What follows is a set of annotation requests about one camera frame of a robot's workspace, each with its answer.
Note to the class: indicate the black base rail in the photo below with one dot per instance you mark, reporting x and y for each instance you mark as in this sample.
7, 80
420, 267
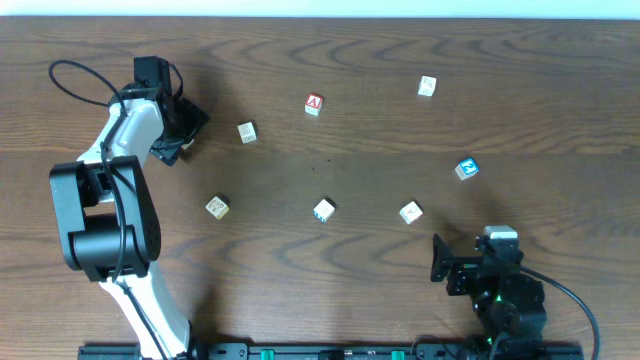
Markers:
418, 351

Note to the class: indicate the white block yellow picture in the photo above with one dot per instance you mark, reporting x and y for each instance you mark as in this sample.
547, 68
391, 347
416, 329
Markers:
218, 206

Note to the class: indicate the plain white wooden block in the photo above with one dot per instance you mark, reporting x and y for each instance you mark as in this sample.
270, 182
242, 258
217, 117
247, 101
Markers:
247, 132

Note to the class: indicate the red letter A block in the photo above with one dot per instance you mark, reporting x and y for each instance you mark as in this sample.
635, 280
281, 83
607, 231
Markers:
313, 104

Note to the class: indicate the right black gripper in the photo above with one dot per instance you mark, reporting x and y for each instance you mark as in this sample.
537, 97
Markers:
461, 267

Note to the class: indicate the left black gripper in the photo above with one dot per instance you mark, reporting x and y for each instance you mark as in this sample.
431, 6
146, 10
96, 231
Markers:
186, 126

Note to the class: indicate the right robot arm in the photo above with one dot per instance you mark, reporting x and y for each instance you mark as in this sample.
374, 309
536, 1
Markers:
508, 303

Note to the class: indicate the white block red Q side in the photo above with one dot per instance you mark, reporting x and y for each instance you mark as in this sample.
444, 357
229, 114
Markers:
411, 212

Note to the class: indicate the white block blue side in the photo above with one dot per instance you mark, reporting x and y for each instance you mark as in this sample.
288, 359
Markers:
324, 210

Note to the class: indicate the white block far right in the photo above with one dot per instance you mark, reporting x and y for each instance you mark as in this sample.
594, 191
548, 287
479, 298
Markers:
427, 86

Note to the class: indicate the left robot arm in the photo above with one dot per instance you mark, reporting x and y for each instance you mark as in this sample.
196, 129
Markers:
107, 222

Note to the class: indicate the blue number 2 block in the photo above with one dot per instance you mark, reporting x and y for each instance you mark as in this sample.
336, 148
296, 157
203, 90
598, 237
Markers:
466, 169

